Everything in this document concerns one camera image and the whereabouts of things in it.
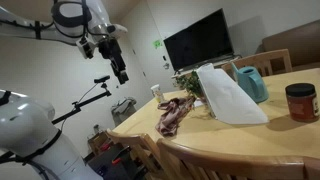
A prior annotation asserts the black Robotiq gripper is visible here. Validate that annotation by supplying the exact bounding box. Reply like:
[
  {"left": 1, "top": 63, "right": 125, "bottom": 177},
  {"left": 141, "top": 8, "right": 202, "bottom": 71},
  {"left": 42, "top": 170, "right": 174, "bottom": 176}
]
[{"left": 98, "top": 38, "right": 130, "bottom": 85}]

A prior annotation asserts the red patterned kitchen cloth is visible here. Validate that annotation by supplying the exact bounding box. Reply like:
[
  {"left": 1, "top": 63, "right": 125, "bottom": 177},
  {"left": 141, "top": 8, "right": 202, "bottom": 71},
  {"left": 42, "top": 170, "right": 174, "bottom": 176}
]
[{"left": 155, "top": 96, "right": 196, "bottom": 137}]

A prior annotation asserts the white printed paper cup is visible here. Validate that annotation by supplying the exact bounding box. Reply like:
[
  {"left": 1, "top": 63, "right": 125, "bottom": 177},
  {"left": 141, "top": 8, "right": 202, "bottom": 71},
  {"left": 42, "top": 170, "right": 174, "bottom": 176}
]
[{"left": 150, "top": 84, "right": 165, "bottom": 104}]

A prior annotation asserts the light wooden slat chair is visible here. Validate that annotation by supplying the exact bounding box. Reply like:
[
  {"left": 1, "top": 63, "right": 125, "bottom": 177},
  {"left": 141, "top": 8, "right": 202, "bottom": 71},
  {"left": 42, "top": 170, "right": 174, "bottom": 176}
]
[
  {"left": 220, "top": 48, "right": 293, "bottom": 78},
  {"left": 105, "top": 129, "right": 164, "bottom": 180},
  {"left": 156, "top": 138, "right": 320, "bottom": 180}
]

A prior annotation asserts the green potted plant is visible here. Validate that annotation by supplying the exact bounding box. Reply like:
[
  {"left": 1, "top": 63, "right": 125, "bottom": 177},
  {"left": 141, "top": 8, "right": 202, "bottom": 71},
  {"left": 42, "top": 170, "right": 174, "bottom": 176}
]
[{"left": 173, "top": 70, "right": 214, "bottom": 118}]

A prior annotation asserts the small wooden crate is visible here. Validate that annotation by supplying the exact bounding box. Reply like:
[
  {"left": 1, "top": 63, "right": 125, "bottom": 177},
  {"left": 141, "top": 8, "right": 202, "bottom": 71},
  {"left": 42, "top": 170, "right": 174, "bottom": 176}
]
[{"left": 87, "top": 130, "right": 113, "bottom": 156}]

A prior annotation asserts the black flat screen television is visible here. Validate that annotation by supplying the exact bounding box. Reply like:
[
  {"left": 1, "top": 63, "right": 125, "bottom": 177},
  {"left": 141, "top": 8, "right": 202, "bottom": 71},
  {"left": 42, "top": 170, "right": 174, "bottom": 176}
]
[{"left": 163, "top": 8, "right": 235, "bottom": 73}]

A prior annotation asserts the black case with red parts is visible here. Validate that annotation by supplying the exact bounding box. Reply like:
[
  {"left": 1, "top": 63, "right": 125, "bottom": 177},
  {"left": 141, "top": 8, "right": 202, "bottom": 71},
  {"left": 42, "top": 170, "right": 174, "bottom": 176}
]
[{"left": 87, "top": 143, "right": 148, "bottom": 180}]

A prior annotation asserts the white television stand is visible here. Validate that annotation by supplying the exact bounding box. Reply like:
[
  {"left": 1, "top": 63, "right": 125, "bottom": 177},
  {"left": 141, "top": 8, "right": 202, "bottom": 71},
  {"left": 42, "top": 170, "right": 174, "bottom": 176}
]
[{"left": 171, "top": 54, "right": 243, "bottom": 79}]

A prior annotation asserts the teal plastic watering can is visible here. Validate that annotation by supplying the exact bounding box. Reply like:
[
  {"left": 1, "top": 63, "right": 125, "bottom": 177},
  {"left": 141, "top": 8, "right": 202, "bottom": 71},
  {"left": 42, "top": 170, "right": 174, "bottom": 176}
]
[{"left": 230, "top": 61, "right": 270, "bottom": 104}]

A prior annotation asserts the brown upholstered armchair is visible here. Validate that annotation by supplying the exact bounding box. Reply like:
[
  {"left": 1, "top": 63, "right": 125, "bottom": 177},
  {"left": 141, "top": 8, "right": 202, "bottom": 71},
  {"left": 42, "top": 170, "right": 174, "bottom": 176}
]
[{"left": 261, "top": 19, "right": 320, "bottom": 72}]

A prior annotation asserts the brown jar with black lid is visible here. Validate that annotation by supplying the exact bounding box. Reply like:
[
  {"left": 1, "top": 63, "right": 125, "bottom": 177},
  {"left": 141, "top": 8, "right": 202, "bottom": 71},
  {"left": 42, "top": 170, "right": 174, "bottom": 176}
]
[{"left": 285, "top": 83, "right": 320, "bottom": 123}]

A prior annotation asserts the black camera on mount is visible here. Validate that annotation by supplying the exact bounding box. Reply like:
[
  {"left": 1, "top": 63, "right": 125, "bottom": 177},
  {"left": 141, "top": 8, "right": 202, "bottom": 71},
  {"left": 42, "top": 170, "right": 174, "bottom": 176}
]
[{"left": 93, "top": 75, "right": 111, "bottom": 85}]

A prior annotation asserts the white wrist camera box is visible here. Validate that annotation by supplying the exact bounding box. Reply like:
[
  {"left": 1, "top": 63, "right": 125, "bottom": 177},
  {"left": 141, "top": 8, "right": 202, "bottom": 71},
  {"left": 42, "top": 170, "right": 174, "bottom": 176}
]
[{"left": 75, "top": 36, "right": 98, "bottom": 60}]

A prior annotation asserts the green wall sign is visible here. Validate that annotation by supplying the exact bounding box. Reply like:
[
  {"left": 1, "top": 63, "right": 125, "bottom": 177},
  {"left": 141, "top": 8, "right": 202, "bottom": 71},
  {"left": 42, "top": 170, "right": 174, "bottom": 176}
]
[{"left": 152, "top": 39, "right": 164, "bottom": 50}]

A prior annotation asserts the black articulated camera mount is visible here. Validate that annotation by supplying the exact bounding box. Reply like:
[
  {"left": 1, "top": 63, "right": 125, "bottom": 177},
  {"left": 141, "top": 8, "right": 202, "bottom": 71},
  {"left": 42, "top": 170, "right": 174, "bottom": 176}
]
[{"left": 51, "top": 82, "right": 113, "bottom": 126}]

